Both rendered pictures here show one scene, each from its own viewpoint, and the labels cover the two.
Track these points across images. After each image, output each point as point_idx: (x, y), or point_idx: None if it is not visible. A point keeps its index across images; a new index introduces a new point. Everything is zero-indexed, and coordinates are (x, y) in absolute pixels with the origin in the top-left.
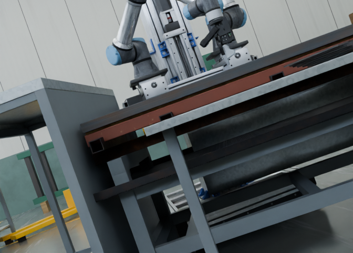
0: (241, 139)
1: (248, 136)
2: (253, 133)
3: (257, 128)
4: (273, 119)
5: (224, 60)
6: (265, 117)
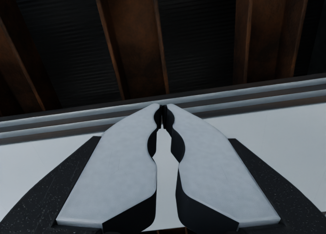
0: (162, 1)
1: (184, 17)
2: (217, 29)
3: (317, 31)
4: (312, 73)
5: (135, 112)
6: (325, 61)
